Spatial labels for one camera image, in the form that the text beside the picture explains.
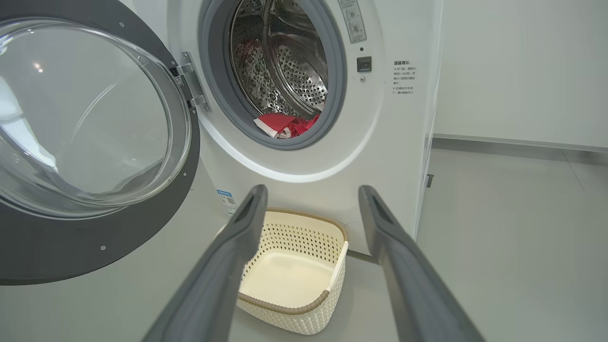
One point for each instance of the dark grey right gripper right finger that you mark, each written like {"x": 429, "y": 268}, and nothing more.
{"x": 408, "y": 275}

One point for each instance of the dark round washing machine door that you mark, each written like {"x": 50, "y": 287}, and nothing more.
{"x": 95, "y": 247}

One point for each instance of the white warning label sticker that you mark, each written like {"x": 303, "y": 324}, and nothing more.
{"x": 352, "y": 21}

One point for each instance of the cream perforated laundry basket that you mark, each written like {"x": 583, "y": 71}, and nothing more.
{"x": 289, "y": 280}

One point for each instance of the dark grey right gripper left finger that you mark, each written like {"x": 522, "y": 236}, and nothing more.
{"x": 213, "y": 275}

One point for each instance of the red garment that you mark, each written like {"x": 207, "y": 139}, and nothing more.
{"x": 299, "y": 124}

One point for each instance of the blue white label sticker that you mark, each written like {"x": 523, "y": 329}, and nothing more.
{"x": 227, "y": 202}

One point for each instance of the white washing machine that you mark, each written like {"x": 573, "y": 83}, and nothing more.
{"x": 380, "y": 142}

